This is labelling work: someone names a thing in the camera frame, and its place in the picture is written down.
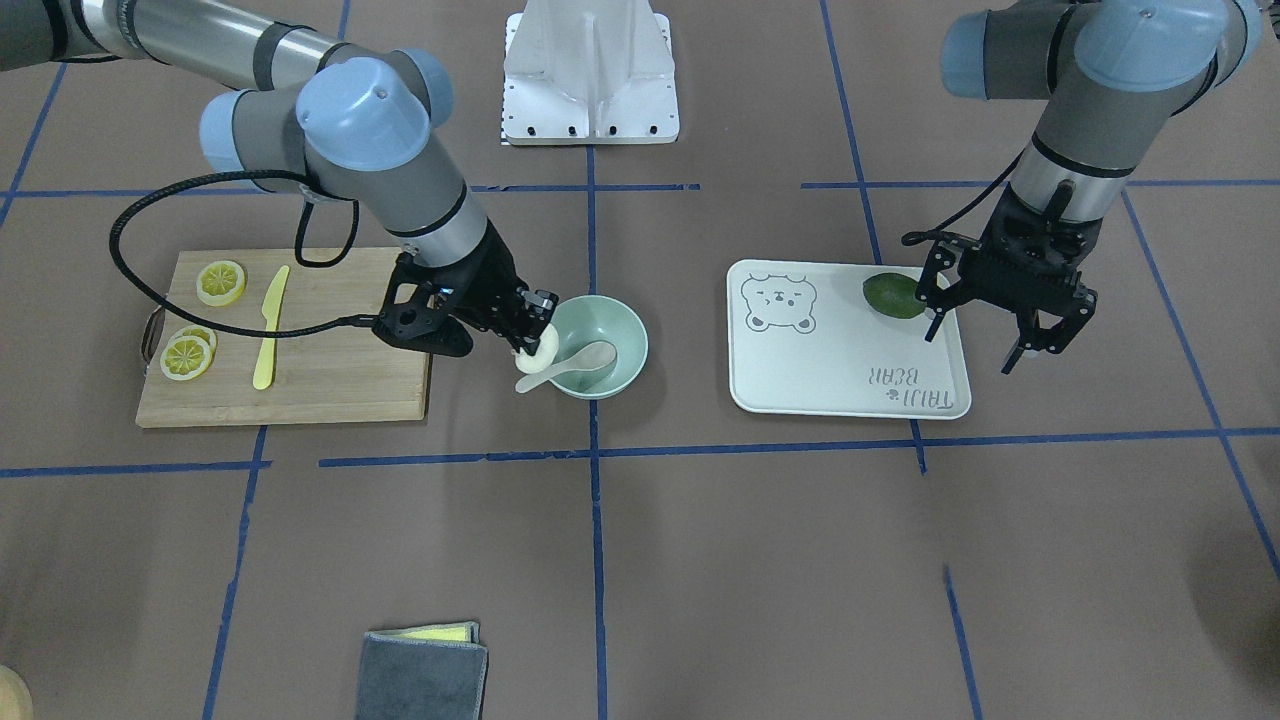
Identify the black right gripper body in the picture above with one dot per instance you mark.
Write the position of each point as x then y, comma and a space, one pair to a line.
492, 282

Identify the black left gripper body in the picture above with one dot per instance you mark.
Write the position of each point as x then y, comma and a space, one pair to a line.
1047, 323

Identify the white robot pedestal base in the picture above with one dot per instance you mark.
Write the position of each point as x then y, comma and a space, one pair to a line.
589, 73

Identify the grey folded cloth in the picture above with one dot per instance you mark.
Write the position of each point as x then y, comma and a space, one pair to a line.
399, 679

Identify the yellow plastic knife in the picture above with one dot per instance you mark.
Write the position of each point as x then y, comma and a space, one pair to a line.
271, 307

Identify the white steamed bun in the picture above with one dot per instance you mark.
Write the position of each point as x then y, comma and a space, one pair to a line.
543, 356

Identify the lemon slice upper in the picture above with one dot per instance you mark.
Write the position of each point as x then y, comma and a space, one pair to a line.
220, 283

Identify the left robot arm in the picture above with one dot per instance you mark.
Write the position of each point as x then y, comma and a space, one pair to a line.
1110, 73

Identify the bamboo cutting board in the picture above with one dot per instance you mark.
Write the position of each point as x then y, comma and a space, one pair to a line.
342, 376

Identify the green avocado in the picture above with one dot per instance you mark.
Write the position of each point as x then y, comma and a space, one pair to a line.
894, 295

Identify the lemon slice behind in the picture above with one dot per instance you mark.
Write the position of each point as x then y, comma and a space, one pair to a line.
206, 334

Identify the white bear tray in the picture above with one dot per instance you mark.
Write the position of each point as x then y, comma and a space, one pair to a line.
802, 340

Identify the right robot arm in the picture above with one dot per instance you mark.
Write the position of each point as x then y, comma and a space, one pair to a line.
309, 114

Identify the translucent white spoon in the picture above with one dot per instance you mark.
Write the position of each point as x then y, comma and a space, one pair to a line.
591, 357

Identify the yellow sponge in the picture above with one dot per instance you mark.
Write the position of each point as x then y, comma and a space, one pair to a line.
450, 632

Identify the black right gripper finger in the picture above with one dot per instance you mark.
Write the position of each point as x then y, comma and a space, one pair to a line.
534, 311

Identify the mint green bowl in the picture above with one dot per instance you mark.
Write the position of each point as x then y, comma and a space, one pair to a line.
590, 318

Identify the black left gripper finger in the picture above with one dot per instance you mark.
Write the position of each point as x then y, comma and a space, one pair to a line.
939, 314
1023, 347

